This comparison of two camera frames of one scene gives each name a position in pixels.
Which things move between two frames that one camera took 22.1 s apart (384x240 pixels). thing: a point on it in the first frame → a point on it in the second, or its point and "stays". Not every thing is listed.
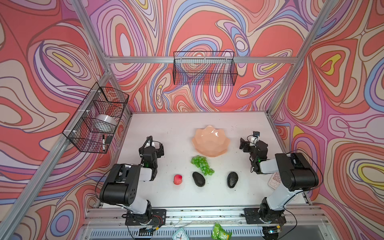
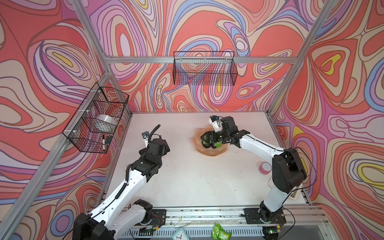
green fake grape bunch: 201,162 → 218,144
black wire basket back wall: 204,68 stays
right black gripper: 246,145 → 213,134
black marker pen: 103,143 stays
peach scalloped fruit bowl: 210,142 stays
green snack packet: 219,233 stays
